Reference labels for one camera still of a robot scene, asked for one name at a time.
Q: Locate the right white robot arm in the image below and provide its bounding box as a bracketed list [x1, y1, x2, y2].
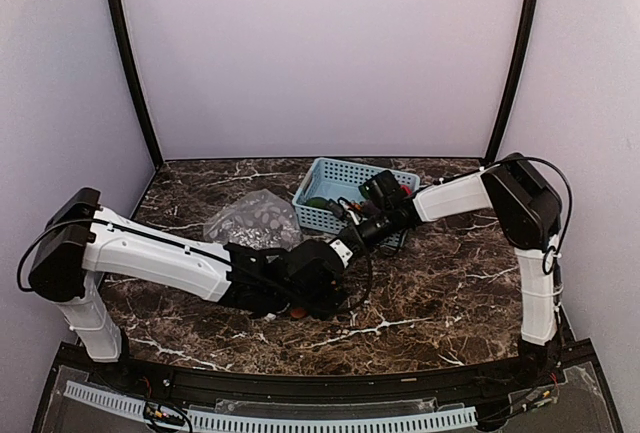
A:
[328, 153, 569, 346]

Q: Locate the black frame post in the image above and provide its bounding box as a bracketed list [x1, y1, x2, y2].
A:
[107, 0, 164, 170]
[483, 0, 537, 164]

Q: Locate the white slotted cable duct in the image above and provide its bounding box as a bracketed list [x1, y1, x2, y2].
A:
[63, 380, 478, 432]

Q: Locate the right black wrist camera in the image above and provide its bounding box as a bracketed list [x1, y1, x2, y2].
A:
[359, 170, 408, 210]

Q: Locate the clear zip top bag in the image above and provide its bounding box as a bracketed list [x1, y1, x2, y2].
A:
[203, 189, 303, 250]

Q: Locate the black front rail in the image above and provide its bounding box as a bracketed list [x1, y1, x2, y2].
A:
[72, 350, 565, 404]

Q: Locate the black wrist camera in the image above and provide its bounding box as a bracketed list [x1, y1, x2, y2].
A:
[359, 170, 408, 210]
[284, 240, 345, 294]

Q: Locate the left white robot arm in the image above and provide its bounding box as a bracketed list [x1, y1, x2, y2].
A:
[16, 188, 370, 389]

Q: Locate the right black frame post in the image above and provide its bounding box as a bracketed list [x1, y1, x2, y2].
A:
[483, 0, 537, 164]

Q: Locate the light blue plastic basket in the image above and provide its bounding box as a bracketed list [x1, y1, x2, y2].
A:
[292, 157, 420, 234]

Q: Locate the green pepper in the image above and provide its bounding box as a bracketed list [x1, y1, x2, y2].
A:
[305, 197, 329, 209]

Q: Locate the left black frame post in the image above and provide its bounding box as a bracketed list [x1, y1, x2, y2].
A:
[107, 0, 164, 170]

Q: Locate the red cherry bunch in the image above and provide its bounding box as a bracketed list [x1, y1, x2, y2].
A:
[290, 307, 308, 319]

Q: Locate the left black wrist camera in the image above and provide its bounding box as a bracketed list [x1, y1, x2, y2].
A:
[284, 240, 345, 294]

